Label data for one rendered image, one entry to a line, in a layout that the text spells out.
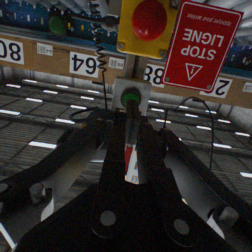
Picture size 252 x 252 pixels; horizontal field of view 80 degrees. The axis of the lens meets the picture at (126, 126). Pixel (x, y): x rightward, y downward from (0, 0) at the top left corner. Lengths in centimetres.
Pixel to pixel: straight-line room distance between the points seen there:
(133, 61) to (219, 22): 15
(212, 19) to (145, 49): 13
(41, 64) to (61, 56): 13
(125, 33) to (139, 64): 9
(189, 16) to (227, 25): 6
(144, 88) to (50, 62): 78
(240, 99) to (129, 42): 98
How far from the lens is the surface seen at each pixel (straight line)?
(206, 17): 32
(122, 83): 28
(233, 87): 110
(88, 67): 93
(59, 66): 98
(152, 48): 23
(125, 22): 23
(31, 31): 97
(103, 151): 29
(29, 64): 106
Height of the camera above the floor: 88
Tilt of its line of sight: 25 degrees up
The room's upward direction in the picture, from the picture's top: 169 degrees counter-clockwise
